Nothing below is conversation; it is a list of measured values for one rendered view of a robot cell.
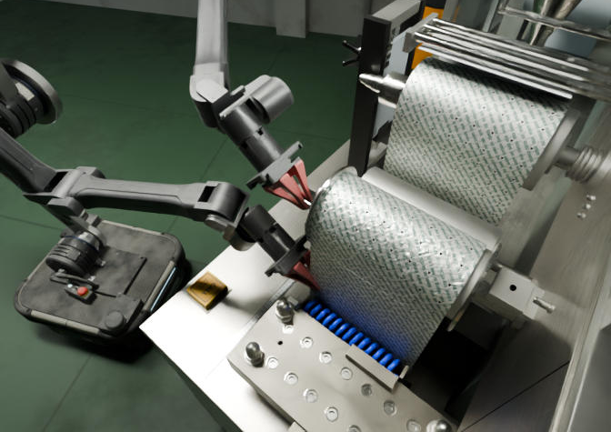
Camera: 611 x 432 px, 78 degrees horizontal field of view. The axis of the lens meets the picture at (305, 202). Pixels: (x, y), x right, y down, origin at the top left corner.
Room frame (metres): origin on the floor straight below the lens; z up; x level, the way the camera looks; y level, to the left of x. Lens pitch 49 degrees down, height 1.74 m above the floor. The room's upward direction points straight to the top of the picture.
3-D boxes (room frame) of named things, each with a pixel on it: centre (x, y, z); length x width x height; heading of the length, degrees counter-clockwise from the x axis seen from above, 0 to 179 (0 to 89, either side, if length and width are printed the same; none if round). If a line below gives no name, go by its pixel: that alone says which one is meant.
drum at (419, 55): (3.22, -1.07, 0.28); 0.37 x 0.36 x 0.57; 75
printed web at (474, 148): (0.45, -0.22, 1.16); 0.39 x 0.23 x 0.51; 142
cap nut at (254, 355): (0.25, 0.09, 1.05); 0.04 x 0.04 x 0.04
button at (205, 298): (0.44, 0.24, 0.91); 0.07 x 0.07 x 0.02; 52
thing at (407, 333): (0.30, -0.10, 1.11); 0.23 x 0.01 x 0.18; 52
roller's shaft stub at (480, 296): (0.24, -0.27, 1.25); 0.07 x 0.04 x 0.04; 52
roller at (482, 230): (0.44, -0.22, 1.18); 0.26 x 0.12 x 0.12; 52
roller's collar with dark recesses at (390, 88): (0.63, -0.18, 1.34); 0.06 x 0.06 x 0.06; 52
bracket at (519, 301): (0.24, -0.28, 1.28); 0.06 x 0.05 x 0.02; 52
